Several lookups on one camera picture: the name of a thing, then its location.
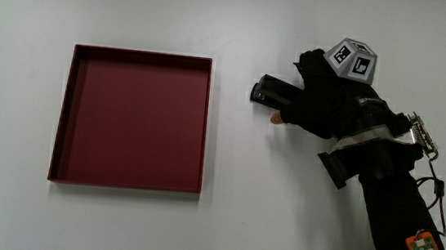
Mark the dark red square tray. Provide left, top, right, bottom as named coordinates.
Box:
left=47, top=41, right=216, bottom=198

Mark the person's right hand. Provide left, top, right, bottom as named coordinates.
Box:
left=267, top=31, right=446, bottom=159

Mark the black stapler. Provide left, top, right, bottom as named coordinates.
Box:
left=248, top=72, right=305, bottom=113

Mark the thin black cable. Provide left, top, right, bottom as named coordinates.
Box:
left=410, top=153, right=446, bottom=238

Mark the person's right forearm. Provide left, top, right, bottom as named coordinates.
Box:
left=308, top=128, right=446, bottom=250

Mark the white desk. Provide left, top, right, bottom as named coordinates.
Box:
left=0, top=0, right=446, bottom=250

